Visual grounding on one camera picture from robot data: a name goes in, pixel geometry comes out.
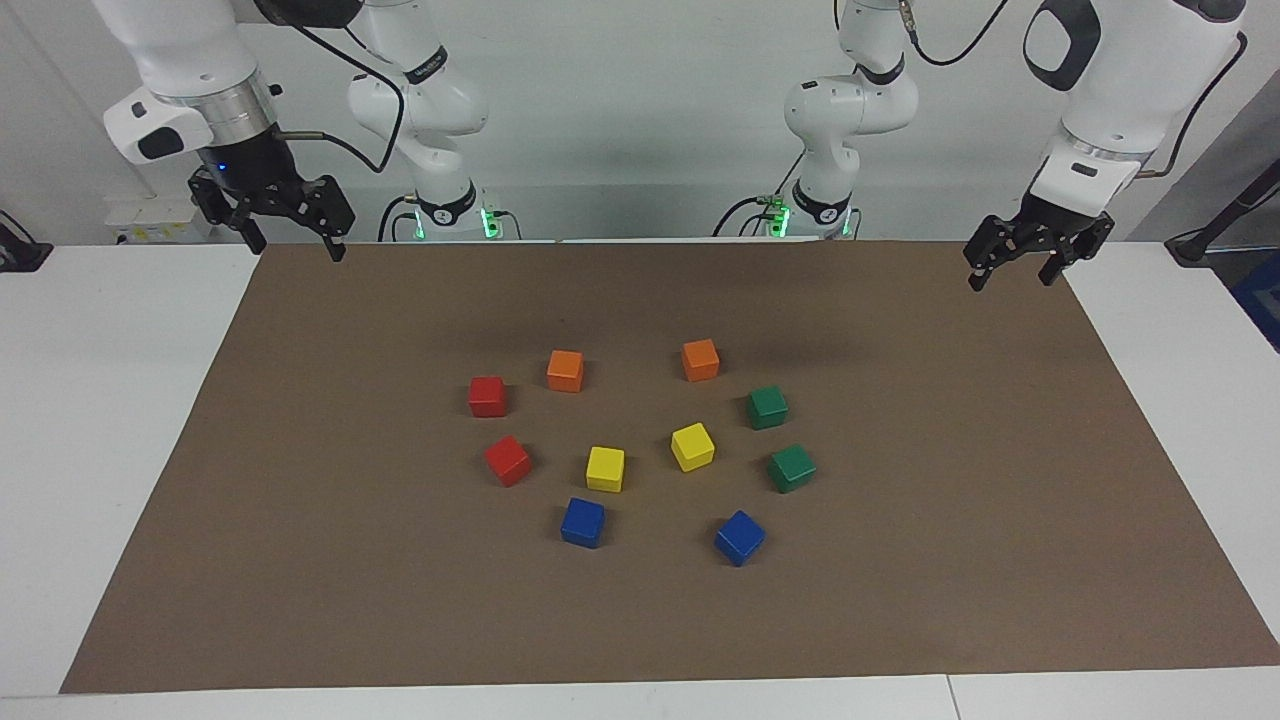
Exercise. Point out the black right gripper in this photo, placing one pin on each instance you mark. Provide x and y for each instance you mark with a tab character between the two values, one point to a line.
250	170

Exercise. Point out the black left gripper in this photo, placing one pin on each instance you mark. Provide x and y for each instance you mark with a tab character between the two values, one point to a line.
1050	225

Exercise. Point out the red wooden cube block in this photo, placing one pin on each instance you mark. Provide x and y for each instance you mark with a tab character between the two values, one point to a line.
508	461
487	397

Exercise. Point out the green wooden cube block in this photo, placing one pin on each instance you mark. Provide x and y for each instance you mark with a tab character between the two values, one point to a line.
791	469
767	408

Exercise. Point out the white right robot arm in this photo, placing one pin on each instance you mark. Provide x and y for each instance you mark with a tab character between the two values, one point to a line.
180	50

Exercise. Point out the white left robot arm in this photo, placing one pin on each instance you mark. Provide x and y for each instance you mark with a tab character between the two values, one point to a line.
1130	90

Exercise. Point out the black stand with pole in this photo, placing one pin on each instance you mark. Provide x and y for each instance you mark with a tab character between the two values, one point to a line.
1195	245

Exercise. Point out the blue crate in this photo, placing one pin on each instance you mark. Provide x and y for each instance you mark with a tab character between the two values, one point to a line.
1262	300

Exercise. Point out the black clamp base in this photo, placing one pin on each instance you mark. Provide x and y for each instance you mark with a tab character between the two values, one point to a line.
20	255

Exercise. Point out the orange wooden cube block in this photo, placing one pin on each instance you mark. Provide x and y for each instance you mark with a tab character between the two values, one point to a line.
565	371
700	360

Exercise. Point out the brown table mat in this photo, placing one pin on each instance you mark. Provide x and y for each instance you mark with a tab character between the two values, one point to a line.
300	580

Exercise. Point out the yellow wooden cube block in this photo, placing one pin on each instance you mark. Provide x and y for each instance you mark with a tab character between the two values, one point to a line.
692	447
605	469

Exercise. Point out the blue wooden cube block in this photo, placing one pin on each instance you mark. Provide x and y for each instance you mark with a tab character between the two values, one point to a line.
739	538
582	523

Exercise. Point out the white wall socket box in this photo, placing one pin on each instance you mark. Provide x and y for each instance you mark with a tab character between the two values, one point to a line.
160	215

